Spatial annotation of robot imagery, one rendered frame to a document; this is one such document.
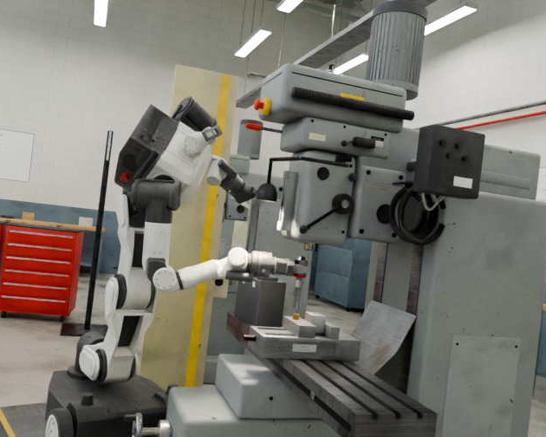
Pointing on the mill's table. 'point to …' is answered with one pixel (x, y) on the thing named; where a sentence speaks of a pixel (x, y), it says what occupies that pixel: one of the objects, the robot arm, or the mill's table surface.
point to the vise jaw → (300, 328)
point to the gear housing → (332, 138)
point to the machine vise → (344, 346)
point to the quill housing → (320, 198)
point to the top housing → (286, 114)
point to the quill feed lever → (341, 203)
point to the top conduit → (352, 103)
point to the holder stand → (261, 301)
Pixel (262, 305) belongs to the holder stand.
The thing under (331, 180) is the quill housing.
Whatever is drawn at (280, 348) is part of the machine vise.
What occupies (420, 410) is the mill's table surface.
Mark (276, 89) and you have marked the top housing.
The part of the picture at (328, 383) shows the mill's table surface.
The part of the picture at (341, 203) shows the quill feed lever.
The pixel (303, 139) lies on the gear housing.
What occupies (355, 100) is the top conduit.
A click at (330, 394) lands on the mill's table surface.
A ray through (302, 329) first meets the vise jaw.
